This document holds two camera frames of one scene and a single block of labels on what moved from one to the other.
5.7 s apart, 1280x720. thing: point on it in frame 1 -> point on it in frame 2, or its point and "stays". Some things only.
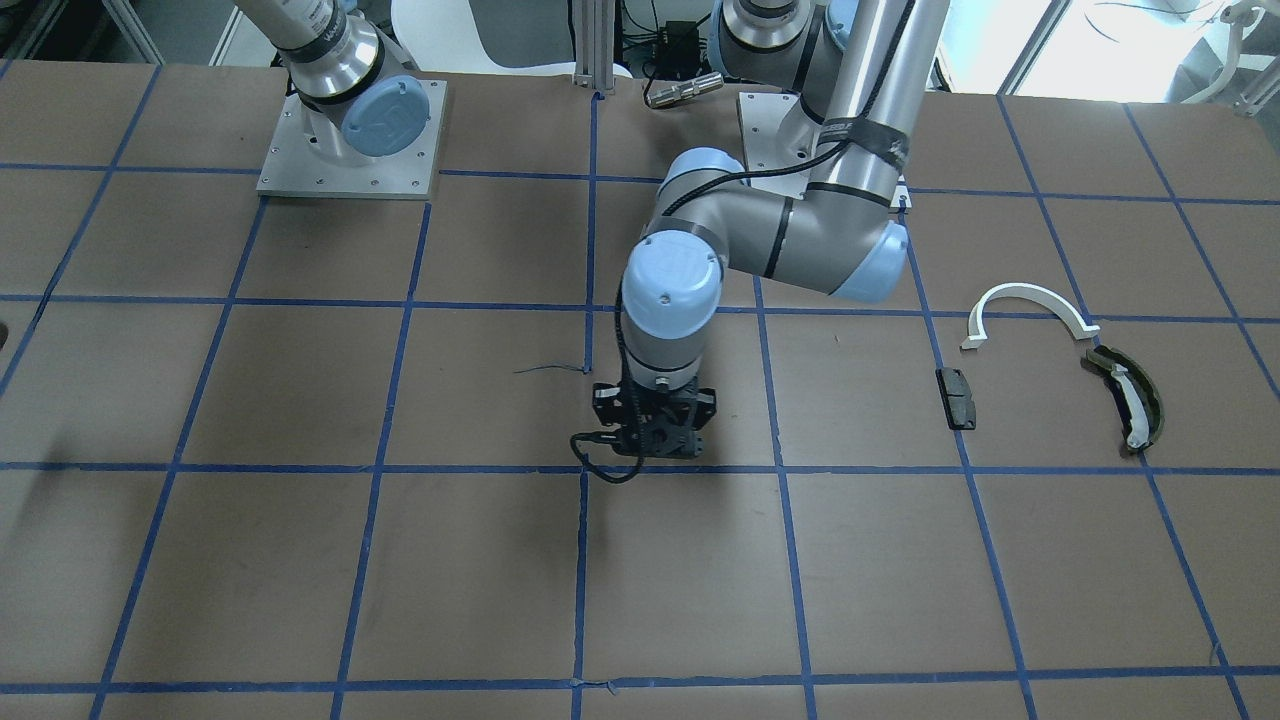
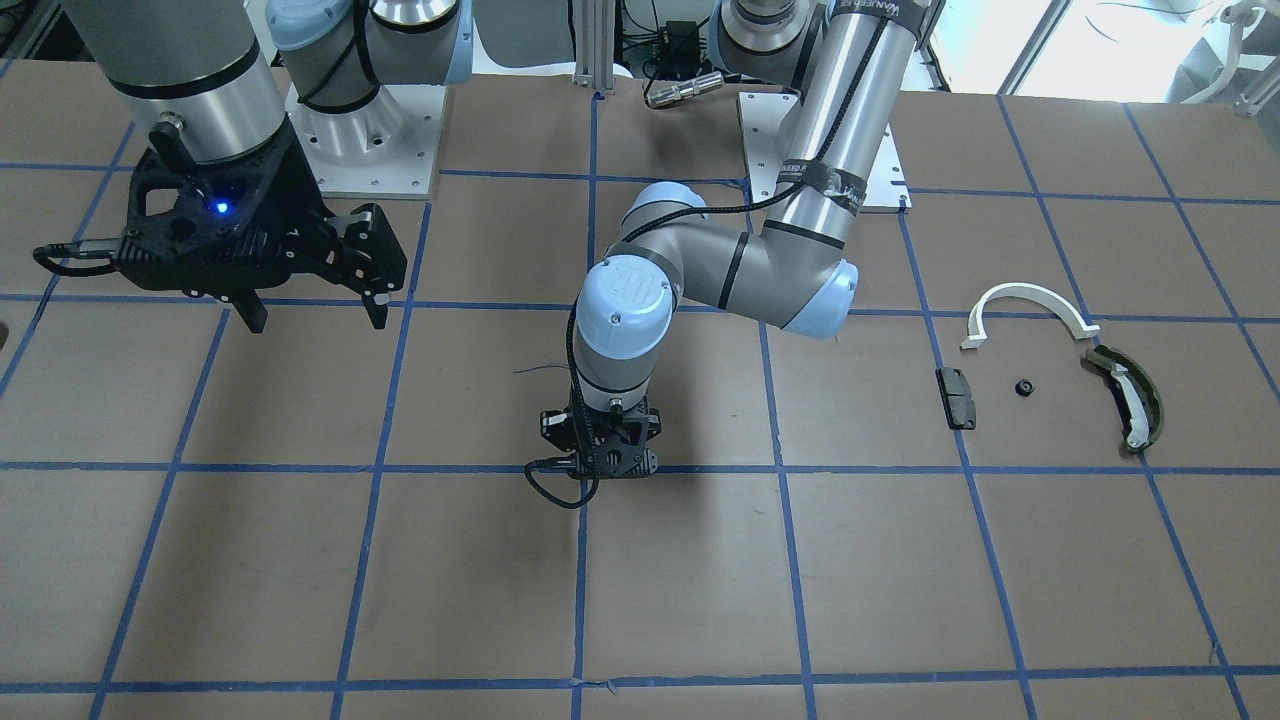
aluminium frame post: x=594 y=36 stays
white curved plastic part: x=976 y=333 stays
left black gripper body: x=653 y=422 -> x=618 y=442
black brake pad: x=957 y=398 stays
